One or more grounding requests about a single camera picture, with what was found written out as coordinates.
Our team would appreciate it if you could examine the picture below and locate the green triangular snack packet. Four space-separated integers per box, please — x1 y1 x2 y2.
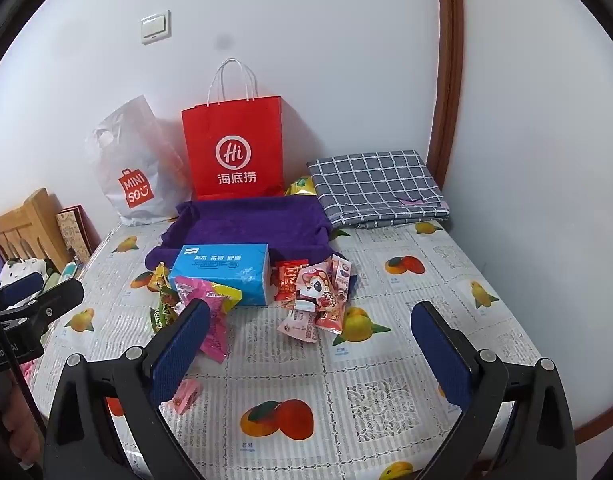
151 295 180 333

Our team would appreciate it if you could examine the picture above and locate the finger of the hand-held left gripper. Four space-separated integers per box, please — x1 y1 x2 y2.
0 278 84 336
0 272 44 311

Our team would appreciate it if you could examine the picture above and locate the purple fabric tray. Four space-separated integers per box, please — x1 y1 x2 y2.
145 196 357 301

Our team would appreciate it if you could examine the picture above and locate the grey checked folded cloth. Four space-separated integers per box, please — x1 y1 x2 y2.
306 150 449 229

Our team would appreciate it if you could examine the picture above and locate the small pink candy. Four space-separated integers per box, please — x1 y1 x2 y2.
172 379 202 415

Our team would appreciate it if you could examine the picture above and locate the pale pink snack packet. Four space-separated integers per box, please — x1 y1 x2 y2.
277 307 319 343

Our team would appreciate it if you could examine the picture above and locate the white dotted cloth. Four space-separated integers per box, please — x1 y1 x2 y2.
0 258 47 286

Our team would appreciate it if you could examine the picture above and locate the brown wooden door frame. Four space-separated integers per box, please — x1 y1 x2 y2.
426 0 467 176

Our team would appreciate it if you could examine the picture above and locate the white light switch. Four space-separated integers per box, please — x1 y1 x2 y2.
140 10 171 45

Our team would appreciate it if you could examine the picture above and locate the panda print snack packet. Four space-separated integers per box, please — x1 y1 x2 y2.
294 265 337 311

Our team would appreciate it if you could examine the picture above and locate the yellow green chip bag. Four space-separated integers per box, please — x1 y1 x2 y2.
285 176 317 197

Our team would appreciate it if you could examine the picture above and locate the patterned brown book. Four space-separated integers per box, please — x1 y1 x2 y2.
56 205 100 263

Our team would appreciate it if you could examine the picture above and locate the person's left hand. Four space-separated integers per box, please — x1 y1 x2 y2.
0 365 42 463

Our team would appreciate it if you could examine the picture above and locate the brown wooden baseboard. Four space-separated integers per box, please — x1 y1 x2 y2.
573 397 613 446

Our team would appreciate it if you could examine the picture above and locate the yellow green snack packet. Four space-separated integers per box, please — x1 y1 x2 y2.
206 282 244 311

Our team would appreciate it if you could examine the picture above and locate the white plastic bag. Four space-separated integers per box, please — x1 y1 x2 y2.
85 95 192 227

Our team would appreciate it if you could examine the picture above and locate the red orange snack packet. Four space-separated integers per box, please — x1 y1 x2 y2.
313 307 344 336

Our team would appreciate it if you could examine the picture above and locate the blue tissue pack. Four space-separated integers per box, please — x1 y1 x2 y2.
169 242 273 307

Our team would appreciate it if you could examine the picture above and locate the red paper bag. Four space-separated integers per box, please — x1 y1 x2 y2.
181 58 283 200

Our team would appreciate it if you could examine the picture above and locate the pink sachet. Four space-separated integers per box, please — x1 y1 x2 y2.
329 255 354 303

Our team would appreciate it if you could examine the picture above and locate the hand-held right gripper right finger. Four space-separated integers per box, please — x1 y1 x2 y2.
410 301 578 480

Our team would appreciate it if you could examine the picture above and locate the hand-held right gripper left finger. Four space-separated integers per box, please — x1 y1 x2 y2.
41 299 212 480

